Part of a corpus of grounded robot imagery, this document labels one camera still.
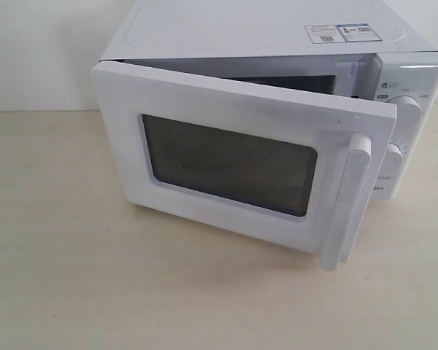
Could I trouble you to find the white microwave door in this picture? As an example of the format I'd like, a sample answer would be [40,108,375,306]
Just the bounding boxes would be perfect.
[91,61,397,271]

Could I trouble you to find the white lower microwave knob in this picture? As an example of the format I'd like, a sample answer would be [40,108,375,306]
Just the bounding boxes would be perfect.
[380,143,404,176]

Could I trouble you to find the white microwave knob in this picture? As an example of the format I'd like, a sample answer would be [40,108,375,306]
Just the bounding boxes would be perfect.
[380,143,404,176]
[390,96,422,125]

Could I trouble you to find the white microwave oven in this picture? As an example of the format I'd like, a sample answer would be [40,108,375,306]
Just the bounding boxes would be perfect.
[92,1,438,199]

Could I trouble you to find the white upper microwave knob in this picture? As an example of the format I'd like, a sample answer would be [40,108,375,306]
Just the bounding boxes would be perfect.
[390,96,422,125]

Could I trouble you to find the blue white label sticker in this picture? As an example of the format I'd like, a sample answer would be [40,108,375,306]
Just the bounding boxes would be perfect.
[304,23,382,44]

